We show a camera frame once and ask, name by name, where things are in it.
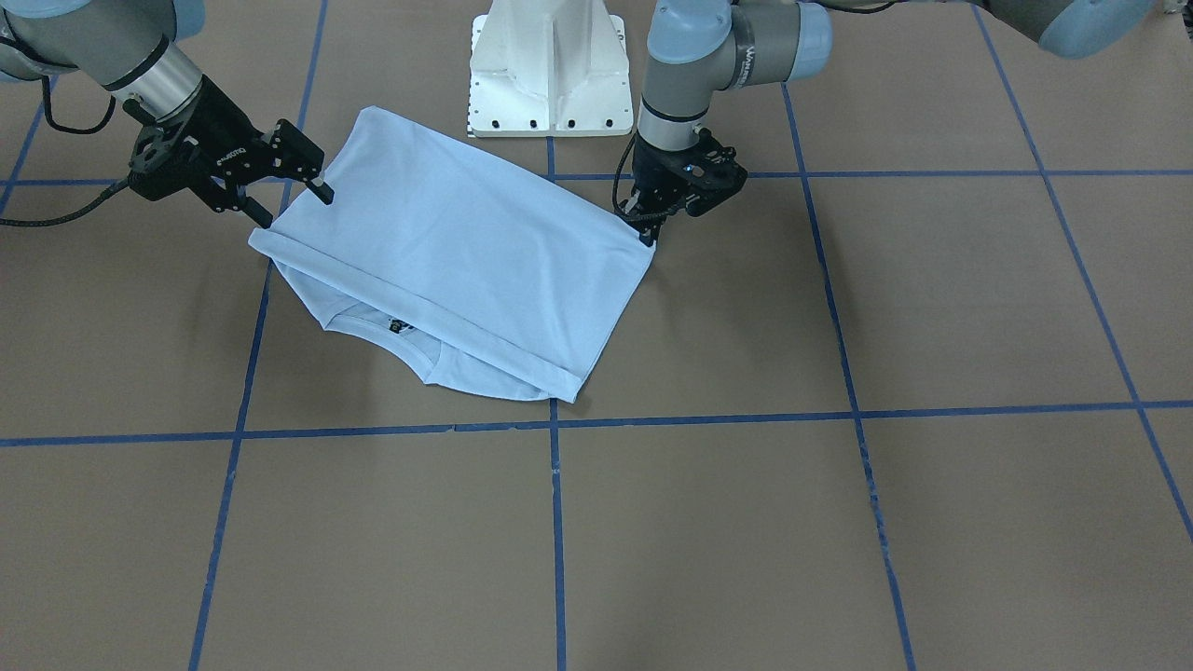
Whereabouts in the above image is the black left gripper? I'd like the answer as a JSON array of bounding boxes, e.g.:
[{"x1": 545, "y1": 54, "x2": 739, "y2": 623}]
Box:
[{"x1": 617, "y1": 129, "x2": 748, "y2": 247}]

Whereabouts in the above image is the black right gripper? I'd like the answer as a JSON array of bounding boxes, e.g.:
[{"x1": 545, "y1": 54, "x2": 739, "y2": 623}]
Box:
[{"x1": 128, "y1": 76, "x2": 334, "y2": 229}]

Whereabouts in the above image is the light blue t-shirt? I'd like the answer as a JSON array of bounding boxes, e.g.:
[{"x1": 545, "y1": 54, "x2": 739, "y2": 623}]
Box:
[{"x1": 248, "y1": 106, "x2": 653, "y2": 404}]

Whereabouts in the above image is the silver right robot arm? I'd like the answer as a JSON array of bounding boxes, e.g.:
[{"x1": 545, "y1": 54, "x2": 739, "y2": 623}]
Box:
[{"x1": 4, "y1": 1, "x2": 334, "y2": 228}]

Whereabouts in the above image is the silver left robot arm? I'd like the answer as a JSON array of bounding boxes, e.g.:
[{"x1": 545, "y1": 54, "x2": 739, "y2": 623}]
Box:
[{"x1": 613, "y1": 1, "x2": 890, "y2": 246}]

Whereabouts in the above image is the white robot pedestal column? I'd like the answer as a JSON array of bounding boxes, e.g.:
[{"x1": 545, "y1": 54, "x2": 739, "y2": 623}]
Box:
[{"x1": 466, "y1": 1, "x2": 635, "y2": 138}]

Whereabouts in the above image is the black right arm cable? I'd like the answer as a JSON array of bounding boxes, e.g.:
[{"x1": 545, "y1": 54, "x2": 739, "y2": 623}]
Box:
[{"x1": 0, "y1": 75, "x2": 131, "y2": 227}]

